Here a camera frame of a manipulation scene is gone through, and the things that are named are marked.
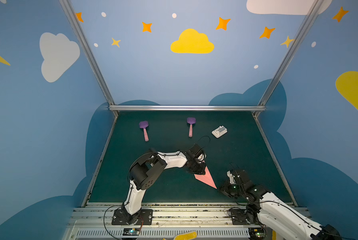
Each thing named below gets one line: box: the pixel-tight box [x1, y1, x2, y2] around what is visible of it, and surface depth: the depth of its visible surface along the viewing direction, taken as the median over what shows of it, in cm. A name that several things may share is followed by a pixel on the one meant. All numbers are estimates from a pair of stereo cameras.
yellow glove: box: [162, 230, 198, 240], surface depth 70 cm
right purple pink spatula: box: [186, 117, 196, 138], surface depth 116 cm
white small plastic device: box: [211, 125, 228, 138], surface depth 112 cm
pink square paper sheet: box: [194, 166, 218, 189], surface depth 90 cm
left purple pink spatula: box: [139, 121, 149, 142], surface depth 112 cm
